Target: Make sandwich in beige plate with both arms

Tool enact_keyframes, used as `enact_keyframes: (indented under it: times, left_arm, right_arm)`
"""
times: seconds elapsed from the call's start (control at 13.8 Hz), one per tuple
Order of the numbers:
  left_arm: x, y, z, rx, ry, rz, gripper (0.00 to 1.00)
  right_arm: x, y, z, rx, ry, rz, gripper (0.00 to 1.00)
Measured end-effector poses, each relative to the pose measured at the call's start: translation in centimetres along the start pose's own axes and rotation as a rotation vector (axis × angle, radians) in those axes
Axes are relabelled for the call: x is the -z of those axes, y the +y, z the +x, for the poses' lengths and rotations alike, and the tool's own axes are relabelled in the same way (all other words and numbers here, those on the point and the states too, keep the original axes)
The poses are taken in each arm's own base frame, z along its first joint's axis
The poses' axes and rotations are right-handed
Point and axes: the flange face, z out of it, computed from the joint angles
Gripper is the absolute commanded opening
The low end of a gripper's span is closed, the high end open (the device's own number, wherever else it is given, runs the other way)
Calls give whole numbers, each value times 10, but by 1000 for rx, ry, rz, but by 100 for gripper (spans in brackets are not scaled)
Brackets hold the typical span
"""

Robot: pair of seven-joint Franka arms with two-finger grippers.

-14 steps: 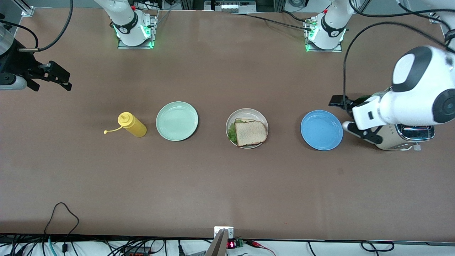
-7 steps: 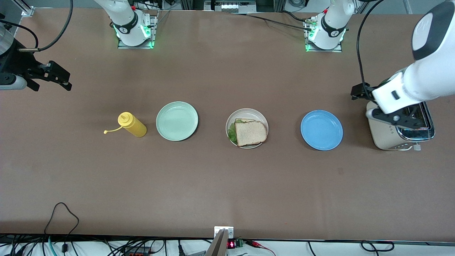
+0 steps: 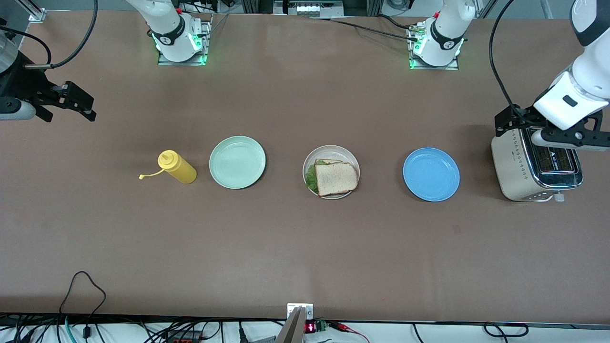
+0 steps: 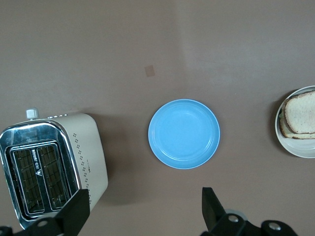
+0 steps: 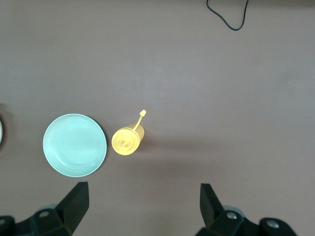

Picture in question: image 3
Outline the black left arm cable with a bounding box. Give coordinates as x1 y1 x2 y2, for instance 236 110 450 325
489 0 549 125

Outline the black coiled cable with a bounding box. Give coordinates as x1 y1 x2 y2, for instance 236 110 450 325
484 323 529 338

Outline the black power unit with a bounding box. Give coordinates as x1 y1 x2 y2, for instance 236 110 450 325
274 0 344 18

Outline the green lettuce leaf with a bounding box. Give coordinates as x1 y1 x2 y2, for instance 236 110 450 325
305 160 341 195

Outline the red clip lead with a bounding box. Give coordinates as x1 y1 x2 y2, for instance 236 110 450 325
331 322 370 343

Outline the thin black looped cable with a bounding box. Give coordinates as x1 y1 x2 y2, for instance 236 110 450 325
58 271 107 316

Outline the beige chrome toaster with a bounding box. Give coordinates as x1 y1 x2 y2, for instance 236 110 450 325
491 125 584 203

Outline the blue plate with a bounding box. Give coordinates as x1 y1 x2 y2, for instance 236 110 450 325
403 147 461 202

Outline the light green plate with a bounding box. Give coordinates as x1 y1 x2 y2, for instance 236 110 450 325
209 136 266 190

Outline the small metal mounting bracket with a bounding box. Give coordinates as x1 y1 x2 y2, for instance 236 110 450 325
287 303 314 321

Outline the black table cable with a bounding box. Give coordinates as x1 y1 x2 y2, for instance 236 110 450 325
374 13 415 30
310 17 420 41

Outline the yellow squeeze bottle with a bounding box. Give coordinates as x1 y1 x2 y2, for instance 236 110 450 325
139 150 197 185

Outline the beige plate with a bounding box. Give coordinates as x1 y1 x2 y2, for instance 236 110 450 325
302 145 361 200

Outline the grey metal camera post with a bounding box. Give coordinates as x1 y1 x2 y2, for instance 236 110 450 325
275 307 305 343

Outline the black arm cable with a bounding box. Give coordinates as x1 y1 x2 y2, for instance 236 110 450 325
0 0 99 70
489 0 549 125

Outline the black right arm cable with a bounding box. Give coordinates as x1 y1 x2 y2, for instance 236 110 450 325
0 0 99 70

